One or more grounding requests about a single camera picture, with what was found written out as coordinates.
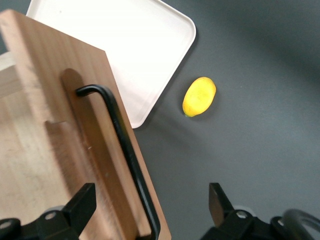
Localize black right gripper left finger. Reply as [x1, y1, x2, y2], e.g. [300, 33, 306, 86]
[22, 182, 97, 240]

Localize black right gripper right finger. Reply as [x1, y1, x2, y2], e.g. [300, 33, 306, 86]
[199, 182, 276, 240]

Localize wooden drawer with black handle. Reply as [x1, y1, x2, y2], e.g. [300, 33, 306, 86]
[0, 9, 172, 240]

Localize dark grey table mat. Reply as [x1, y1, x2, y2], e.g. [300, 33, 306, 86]
[107, 0, 320, 240]

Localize yellow lemon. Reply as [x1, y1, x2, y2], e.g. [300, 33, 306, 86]
[181, 76, 217, 118]

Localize beige rectangular tray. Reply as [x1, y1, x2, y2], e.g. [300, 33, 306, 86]
[26, 0, 197, 129]

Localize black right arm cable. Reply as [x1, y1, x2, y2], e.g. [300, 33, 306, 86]
[271, 208, 320, 240]

